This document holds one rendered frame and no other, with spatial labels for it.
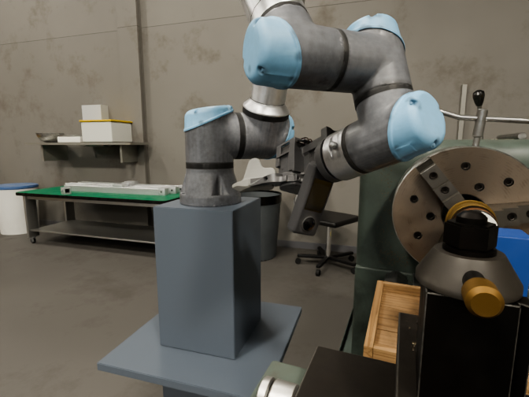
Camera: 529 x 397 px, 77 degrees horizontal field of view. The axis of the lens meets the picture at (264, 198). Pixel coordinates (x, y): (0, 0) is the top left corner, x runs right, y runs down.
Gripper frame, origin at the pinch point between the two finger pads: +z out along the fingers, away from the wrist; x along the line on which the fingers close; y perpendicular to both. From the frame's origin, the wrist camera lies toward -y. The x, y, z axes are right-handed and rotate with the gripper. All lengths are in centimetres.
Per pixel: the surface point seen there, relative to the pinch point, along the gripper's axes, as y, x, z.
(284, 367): -28.5, 3.1, -12.0
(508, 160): 12, -46, -27
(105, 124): 174, 1, 361
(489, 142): 23, -59, -19
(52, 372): -64, 18, 179
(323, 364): -26.7, 3.4, -20.2
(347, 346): -35, -60, 35
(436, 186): 6.7, -36.3, -15.6
